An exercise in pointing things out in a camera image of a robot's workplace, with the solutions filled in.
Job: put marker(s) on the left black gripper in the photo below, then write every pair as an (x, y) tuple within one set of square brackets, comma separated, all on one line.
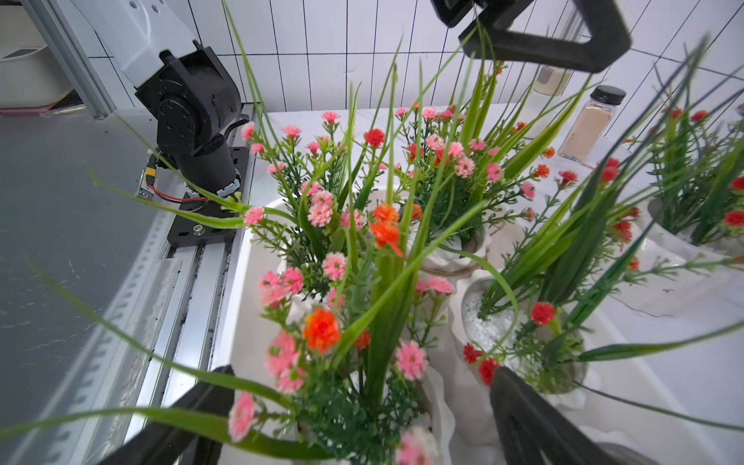
[(465, 11)]

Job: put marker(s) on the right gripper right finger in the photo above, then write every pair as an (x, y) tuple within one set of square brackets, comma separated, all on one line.
[(531, 431)]

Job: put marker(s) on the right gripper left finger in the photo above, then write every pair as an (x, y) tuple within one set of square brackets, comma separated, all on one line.
[(161, 444)]

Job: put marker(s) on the white rectangular storage tray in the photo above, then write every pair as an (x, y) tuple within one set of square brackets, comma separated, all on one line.
[(639, 402)]

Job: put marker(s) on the pink flower white pot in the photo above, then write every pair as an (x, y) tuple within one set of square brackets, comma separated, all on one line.
[(469, 168)]

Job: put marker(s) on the red flower white pot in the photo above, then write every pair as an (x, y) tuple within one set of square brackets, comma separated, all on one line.
[(580, 248)]

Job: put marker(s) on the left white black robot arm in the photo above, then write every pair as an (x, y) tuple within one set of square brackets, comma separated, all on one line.
[(196, 102)]

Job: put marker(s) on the white spice jar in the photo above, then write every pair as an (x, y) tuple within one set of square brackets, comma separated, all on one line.
[(551, 81)]

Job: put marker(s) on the black lid spice jar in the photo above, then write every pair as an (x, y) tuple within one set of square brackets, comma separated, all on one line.
[(593, 119)]

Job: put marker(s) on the aluminium mounting rail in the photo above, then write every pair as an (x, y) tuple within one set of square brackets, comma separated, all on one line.
[(164, 315)]

